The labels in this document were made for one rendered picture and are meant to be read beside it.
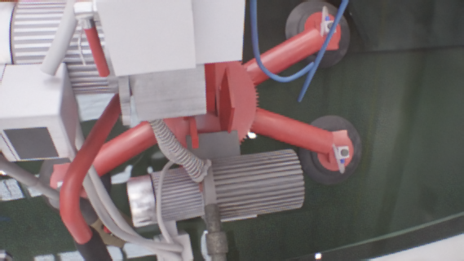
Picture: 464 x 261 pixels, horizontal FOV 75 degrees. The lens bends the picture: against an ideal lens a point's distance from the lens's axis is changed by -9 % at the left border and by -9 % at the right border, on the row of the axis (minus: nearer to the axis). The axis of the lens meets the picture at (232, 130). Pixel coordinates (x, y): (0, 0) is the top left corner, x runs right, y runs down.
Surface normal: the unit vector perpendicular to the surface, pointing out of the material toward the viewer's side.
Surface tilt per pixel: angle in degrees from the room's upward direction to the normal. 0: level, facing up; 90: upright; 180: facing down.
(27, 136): 80
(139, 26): 75
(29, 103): 14
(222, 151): 26
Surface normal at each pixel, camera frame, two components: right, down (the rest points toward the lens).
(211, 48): 0.18, 0.74
